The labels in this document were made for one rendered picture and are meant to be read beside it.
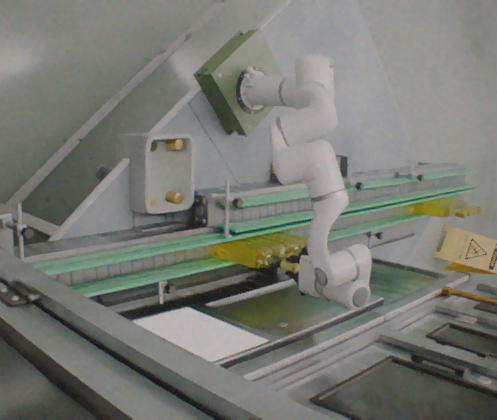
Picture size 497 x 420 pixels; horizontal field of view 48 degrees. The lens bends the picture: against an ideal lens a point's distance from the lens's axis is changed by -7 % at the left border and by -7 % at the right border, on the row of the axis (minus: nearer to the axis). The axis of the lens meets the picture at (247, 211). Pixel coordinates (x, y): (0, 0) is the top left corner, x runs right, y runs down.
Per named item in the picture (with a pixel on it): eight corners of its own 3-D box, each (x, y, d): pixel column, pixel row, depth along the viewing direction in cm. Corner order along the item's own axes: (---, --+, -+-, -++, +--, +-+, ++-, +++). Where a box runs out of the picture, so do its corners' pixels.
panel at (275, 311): (52, 350, 134) (129, 406, 110) (51, 338, 134) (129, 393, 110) (299, 281, 196) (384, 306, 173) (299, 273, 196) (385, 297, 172)
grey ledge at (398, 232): (257, 269, 210) (281, 276, 202) (258, 245, 208) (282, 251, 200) (397, 231, 276) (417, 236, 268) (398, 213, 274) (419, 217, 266)
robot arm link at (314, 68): (292, 115, 153) (289, 54, 149) (304, 105, 176) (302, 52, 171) (328, 115, 151) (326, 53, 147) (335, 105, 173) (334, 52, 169)
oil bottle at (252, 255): (211, 255, 180) (262, 271, 165) (211, 237, 179) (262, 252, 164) (225, 252, 184) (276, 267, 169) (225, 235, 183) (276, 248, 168)
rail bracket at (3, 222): (-12, 260, 139) (22, 282, 123) (-17, 194, 136) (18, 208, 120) (5, 257, 142) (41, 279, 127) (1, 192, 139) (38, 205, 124)
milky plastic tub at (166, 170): (130, 210, 172) (146, 215, 166) (130, 134, 168) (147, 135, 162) (176, 204, 184) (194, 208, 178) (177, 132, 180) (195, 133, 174)
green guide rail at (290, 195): (218, 204, 178) (236, 208, 173) (218, 200, 178) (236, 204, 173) (465, 170, 299) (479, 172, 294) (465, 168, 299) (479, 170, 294)
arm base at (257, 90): (228, 82, 180) (264, 83, 169) (250, 56, 184) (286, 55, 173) (252, 117, 189) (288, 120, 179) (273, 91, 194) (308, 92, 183)
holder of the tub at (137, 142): (130, 228, 173) (144, 232, 168) (129, 135, 168) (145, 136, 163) (175, 221, 185) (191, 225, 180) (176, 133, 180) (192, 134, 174)
